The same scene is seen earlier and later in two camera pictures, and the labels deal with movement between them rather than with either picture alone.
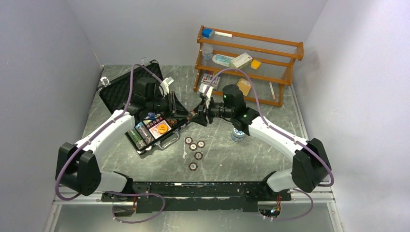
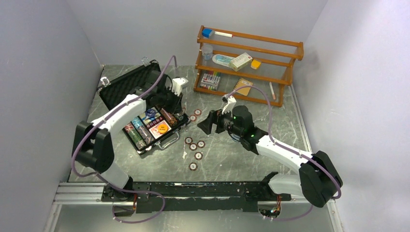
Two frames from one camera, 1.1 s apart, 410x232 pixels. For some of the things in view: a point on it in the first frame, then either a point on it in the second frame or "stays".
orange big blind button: [162, 128] stays
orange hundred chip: [193, 166] stays
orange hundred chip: [198, 155] stays
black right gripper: [200, 118] -> [213, 117]
